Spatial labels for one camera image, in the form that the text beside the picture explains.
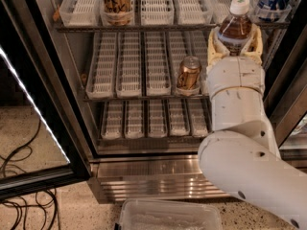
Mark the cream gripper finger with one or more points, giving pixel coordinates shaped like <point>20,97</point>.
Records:
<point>254,47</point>
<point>215,48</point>

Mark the tea bottle with white cap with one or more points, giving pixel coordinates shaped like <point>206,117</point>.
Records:
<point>235,30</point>

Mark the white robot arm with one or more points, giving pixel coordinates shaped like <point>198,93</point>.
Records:
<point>240,156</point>

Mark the stainless steel fridge cabinet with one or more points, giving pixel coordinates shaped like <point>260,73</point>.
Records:
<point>133,64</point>

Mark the open fridge glass door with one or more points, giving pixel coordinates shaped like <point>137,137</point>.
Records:
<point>27,56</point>

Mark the gold beverage can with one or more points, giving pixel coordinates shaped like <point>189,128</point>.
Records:
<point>189,73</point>

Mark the clear plastic storage bin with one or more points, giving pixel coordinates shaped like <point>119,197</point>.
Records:
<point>153,214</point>

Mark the middle wire shelf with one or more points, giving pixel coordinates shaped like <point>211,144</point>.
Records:
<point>143,98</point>

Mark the top wire shelf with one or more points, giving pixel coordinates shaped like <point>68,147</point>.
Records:
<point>163,28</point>

